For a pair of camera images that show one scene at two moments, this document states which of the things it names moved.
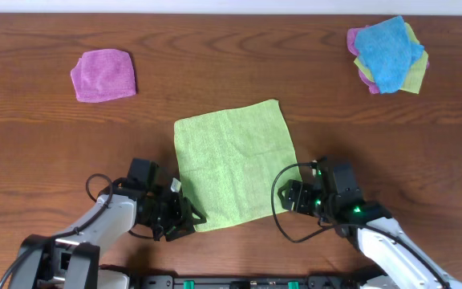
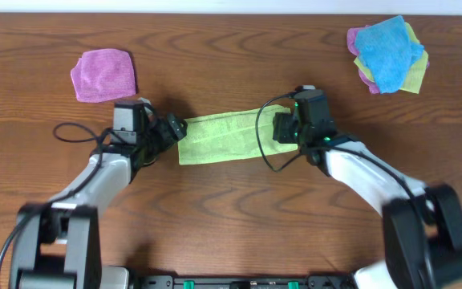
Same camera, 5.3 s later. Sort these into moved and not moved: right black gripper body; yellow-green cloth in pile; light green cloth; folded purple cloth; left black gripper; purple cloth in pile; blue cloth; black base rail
Moved: light green cloth; right black gripper body; left black gripper
Not moved: folded purple cloth; purple cloth in pile; blue cloth; yellow-green cloth in pile; black base rail
